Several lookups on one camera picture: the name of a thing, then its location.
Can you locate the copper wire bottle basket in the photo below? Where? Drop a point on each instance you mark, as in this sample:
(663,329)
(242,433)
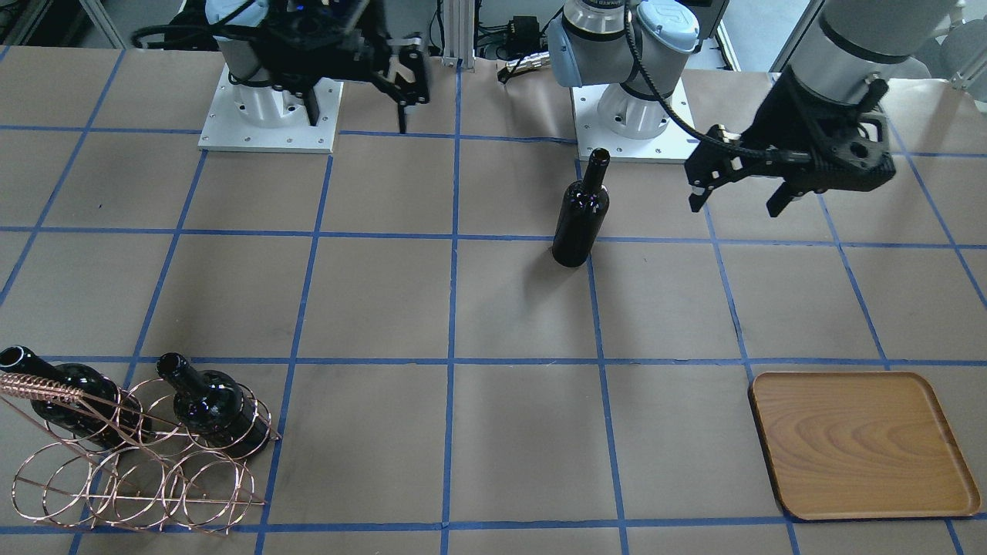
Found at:
(171,481)

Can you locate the dark wine bottle front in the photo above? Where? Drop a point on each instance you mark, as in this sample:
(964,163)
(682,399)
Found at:
(583,208)

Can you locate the dark wine bottle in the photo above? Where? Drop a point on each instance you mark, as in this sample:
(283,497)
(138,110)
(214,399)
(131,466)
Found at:
(94,408)
(583,208)
(214,407)

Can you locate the dark wine bottle middle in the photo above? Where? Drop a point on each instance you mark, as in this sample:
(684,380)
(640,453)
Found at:
(214,407)

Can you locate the wooden tray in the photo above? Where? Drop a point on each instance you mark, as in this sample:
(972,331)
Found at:
(860,446)

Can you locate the dark wine bottle rear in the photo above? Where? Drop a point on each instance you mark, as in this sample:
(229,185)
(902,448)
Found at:
(94,408)

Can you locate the aluminium frame post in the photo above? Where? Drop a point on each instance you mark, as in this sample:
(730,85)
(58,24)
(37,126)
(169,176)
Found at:
(458,29)

